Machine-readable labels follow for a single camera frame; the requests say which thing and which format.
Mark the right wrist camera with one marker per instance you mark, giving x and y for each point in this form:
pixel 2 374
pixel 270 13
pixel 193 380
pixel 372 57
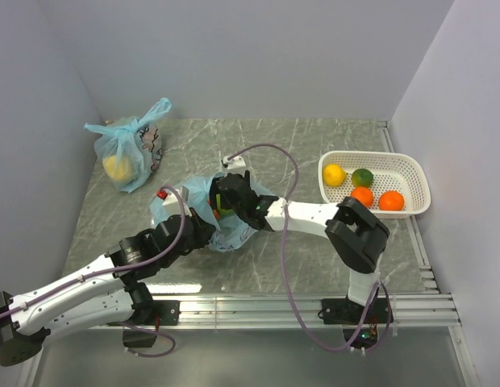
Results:
pixel 235 165

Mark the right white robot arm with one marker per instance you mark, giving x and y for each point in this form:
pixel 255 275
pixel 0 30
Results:
pixel 356 234

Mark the green fruit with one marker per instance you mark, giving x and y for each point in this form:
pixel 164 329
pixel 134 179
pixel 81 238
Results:
pixel 221 207

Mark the green lime in basket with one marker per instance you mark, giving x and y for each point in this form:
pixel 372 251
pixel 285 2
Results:
pixel 362 178

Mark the yellow fruit in left bag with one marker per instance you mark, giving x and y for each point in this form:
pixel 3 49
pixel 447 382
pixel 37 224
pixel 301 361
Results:
pixel 118 169

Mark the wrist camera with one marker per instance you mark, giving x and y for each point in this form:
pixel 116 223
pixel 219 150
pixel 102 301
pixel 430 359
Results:
pixel 235 165
pixel 168 204

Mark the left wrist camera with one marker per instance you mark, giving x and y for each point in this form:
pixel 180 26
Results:
pixel 168 204

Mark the orange in basket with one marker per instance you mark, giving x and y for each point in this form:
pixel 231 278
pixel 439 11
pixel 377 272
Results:
pixel 391 201

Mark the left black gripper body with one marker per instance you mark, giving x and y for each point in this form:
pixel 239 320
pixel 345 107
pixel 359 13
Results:
pixel 197 239

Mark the aluminium rail frame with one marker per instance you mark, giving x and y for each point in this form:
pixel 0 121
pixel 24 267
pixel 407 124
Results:
pixel 236 327

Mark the white perforated plastic basket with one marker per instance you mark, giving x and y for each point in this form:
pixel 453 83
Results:
pixel 391 171

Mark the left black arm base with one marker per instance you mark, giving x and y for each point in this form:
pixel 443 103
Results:
pixel 161 314

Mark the yellow lemon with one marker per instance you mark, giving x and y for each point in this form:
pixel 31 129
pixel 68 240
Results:
pixel 333 175

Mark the knotted blue bag left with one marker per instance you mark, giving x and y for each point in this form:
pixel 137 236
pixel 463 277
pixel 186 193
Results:
pixel 138 139

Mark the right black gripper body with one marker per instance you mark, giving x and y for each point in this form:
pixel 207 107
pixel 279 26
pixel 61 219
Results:
pixel 214 189

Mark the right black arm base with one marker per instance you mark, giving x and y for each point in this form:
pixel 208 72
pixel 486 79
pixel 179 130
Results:
pixel 341 311

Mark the orange persimmon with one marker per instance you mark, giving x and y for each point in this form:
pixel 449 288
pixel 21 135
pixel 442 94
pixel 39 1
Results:
pixel 364 195

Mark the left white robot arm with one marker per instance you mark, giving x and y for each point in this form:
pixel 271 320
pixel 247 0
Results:
pixel 108 290

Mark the blue plastic bag with print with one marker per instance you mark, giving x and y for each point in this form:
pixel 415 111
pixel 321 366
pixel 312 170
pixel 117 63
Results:
pixel 231 232

